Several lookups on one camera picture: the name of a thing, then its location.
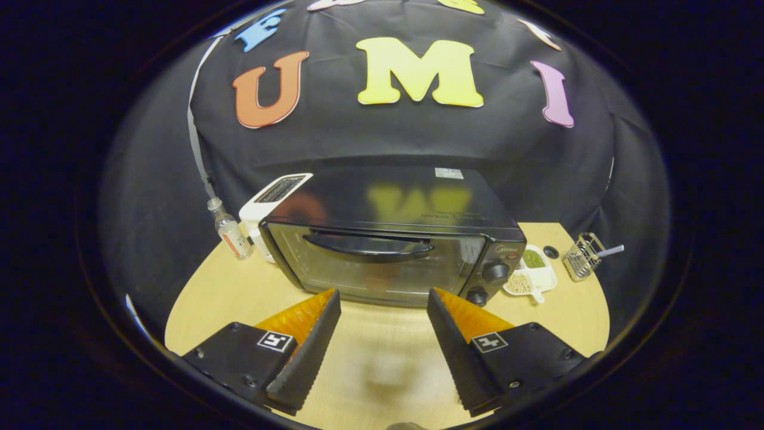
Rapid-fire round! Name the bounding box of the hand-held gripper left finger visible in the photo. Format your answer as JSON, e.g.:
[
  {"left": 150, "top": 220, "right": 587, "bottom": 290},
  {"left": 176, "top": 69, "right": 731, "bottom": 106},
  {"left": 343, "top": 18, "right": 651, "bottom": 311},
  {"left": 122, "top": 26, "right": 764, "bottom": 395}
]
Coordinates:
[{"left": 182, "top": 290, "right": 342, "bottom": 417}]

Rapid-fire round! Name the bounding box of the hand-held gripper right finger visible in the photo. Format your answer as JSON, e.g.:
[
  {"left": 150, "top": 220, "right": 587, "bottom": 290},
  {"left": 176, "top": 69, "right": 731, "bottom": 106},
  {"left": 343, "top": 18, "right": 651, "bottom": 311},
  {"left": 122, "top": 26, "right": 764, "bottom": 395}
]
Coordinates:
[{"left": 426, "top": 287, "right": 589, "bottom": 417}]

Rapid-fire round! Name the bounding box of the black toaster oven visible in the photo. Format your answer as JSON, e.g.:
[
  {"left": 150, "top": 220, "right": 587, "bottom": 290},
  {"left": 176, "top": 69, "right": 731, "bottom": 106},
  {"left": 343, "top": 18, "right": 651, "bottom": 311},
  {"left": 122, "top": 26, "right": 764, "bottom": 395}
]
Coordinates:
[{"left": 258, "top": 166, "right": 528, "bottom": 308}]

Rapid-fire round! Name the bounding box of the white toaster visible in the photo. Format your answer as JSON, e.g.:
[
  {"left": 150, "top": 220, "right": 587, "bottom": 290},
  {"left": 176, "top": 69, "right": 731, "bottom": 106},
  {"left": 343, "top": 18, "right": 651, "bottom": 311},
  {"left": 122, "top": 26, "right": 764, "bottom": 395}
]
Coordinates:
[{"left": 239, "top": 173, "right": 314, "bottom": 264}]

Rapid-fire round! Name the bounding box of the white divided dish with beans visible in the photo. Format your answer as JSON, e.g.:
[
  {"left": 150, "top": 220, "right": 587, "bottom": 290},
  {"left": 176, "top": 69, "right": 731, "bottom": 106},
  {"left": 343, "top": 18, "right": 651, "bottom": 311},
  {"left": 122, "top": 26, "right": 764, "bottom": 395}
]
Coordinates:
[{"left": 503, "top": 245, "right": 558, "bottom": 304}]

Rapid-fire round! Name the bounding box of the small clear glass bottle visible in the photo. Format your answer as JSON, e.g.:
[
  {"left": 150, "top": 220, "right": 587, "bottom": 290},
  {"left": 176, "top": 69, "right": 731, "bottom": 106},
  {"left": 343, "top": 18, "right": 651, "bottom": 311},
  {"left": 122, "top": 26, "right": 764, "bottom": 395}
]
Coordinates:
[{"left": 207, "top": 198, "right": 252, "bottom": 260}]

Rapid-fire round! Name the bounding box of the wire mesh basket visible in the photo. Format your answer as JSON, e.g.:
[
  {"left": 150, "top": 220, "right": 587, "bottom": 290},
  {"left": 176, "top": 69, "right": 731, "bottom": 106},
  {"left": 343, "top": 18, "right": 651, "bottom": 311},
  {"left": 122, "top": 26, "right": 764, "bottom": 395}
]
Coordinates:
[{"left": 562, "top": 232, "right": 605, "bottom": 282}]

